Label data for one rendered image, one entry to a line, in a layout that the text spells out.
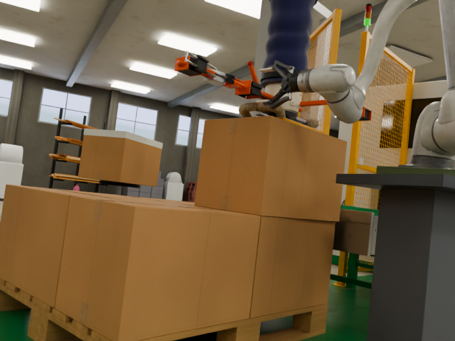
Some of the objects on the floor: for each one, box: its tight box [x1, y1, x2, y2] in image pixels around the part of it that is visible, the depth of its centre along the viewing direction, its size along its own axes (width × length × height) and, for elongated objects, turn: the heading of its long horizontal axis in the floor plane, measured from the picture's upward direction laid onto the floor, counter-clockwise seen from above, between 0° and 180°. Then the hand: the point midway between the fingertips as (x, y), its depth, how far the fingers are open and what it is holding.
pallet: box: [0, 277, 328, 341], centre depth 202 cm, size 120×100×14 cm
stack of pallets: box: [184, 182, 197, 202], centre depth 1664 cm, size 142×98×101 cm
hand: (261, 86), depth 184 cm, fingers open, 13 cm apart
